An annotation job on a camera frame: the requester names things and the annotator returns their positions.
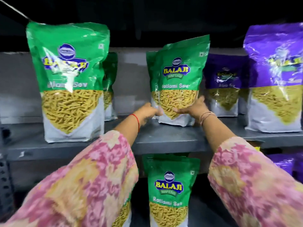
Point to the person's right thumb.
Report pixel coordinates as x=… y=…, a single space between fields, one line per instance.
x=201 y=99

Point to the grey metal shelf board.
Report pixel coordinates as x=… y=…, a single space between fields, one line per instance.
x=165 y=139

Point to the person's right forearm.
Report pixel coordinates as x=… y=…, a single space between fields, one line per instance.
x=243 y=177

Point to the red thread wrist band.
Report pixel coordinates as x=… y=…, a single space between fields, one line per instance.
x=137 y=120

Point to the person's left fingers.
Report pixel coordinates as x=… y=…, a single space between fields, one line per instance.
x=158 y=112

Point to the purple snack packet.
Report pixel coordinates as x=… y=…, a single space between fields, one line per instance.
x=281 y=163
x=222 y=87
x=243 y=101
x=275 y=80
x=298 y=171

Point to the green snack packet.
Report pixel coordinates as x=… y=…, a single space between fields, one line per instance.
x=169 y=191
x=125 y=215
x=150 y=68
x=109 y=92
x=180 y=75
x=71 y=80

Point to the person's left forearm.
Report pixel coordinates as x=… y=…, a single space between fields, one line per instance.
x=94 y=174

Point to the person's left hand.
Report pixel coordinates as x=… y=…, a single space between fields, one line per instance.
x=146 y=112

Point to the slotted grey shelf upright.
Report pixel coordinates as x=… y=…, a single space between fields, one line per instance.
x=6 y=174

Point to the person's right hand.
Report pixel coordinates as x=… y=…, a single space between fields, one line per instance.
x=196 y=109

